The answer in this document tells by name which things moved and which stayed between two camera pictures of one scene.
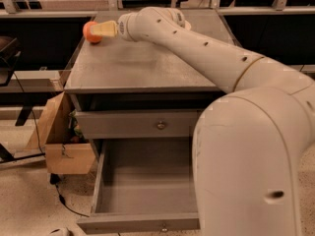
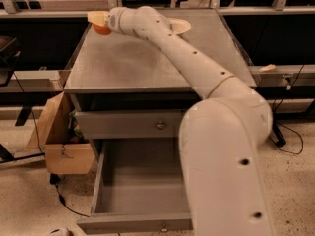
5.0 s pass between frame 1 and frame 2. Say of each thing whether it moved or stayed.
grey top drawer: stayed
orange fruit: moved
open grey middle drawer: stayed
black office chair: stayed
